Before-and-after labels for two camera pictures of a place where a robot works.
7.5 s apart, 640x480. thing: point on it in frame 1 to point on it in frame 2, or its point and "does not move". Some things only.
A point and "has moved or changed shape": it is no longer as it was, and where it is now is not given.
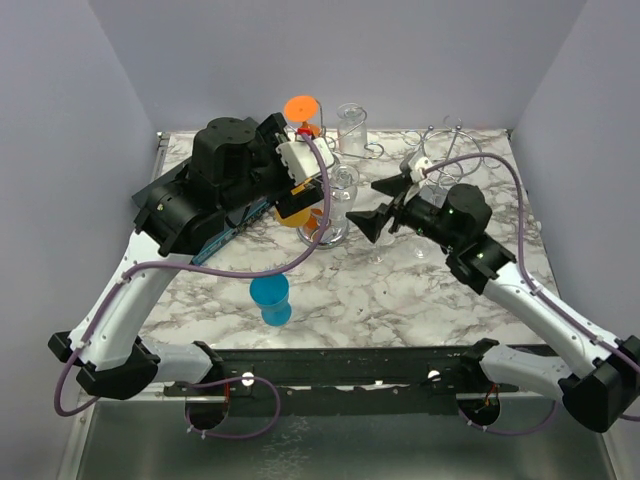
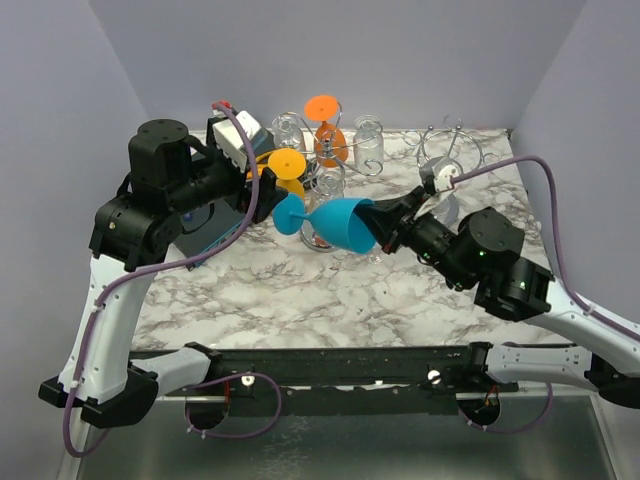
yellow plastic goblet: x=296 y=219 has moved or changed shape
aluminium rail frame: x=154 y=438 does not move
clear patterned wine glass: x=352 y=129 to x=368 y=145
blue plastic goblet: x=271 y=293 to x=338 y=221
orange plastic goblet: x=303 y=109 to x=330 y=143
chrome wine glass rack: x=352 y=140 to x=327 y=174
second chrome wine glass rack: x=449 y=154 does not move
